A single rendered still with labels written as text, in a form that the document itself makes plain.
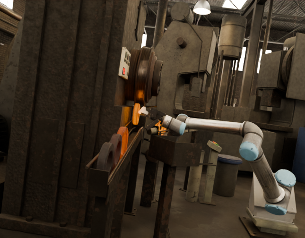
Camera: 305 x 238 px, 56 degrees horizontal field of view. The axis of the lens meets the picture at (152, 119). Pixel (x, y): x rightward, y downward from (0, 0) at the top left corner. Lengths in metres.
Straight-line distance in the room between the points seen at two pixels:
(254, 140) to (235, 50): 9.25
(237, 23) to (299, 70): 6.10
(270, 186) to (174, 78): 3.17
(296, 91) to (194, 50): 1.85
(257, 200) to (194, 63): 2.93
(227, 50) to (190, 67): 6.17
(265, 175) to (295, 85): 3.46
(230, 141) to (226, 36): 7.22
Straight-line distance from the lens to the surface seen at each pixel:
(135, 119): 2.02
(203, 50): 4.95
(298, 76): 5.45
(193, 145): 1.70
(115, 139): 1.34
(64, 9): 2.00
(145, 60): 2.10
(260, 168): 2.04
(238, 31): 11.23
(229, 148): 4.39
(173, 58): 5.02
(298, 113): 5.86
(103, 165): 1.14
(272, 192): 2.24
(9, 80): 2.92
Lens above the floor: 0.91
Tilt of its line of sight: 3 degrees down
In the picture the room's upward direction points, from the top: 8 degrees clockwise
